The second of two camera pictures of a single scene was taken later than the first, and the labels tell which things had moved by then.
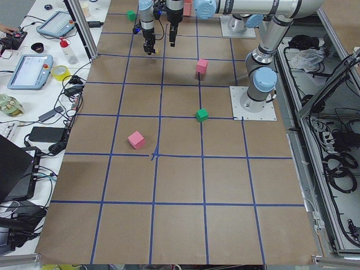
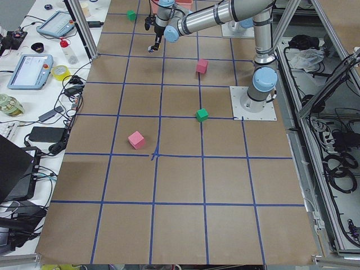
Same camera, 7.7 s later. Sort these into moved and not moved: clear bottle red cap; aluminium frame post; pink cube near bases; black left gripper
Moved: black left gripper
Not moved: clear bottle red cap; aluminium frame post; pink cube near bases
